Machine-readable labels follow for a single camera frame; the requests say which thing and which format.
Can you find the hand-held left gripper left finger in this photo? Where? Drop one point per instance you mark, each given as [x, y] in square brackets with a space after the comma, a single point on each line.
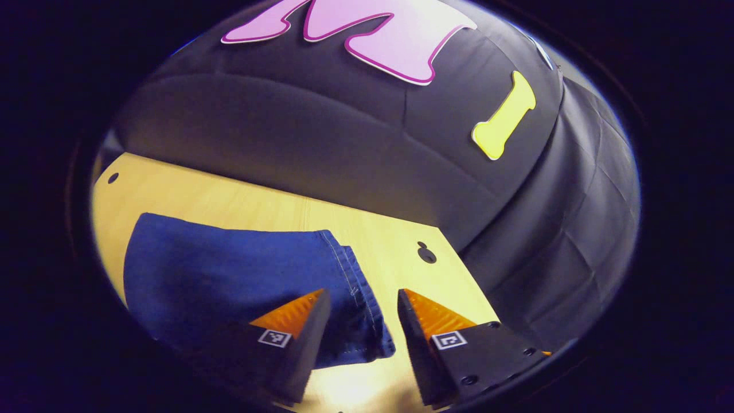
[307, 350]

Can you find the black backdrop cloth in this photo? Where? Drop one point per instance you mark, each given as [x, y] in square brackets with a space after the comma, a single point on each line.
[344, 132]

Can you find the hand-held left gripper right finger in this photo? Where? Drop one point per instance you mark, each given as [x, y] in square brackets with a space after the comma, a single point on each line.
[418, 350]

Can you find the blue denim jeans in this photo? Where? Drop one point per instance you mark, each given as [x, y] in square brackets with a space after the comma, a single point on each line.
[229, 269]

